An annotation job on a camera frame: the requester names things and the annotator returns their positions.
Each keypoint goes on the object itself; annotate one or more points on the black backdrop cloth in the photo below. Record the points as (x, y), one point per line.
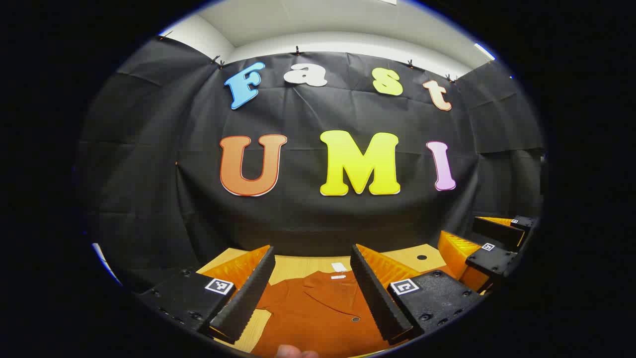
(198, 149)

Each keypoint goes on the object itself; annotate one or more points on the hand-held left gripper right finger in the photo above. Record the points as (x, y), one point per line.
(378, 300)

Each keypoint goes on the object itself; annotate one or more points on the rust orange knit cardigan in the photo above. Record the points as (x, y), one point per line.
(318, 318)

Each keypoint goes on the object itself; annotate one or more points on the ceiling light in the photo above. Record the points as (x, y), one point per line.
(485, 51)

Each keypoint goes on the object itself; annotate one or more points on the white tape piece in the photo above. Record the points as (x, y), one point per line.
(339, 267)

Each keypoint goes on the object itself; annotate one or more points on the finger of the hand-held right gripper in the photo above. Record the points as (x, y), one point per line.
(499, 231)
(489, 261)

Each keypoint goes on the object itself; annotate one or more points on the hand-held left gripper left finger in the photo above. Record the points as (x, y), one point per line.
(244, 300)

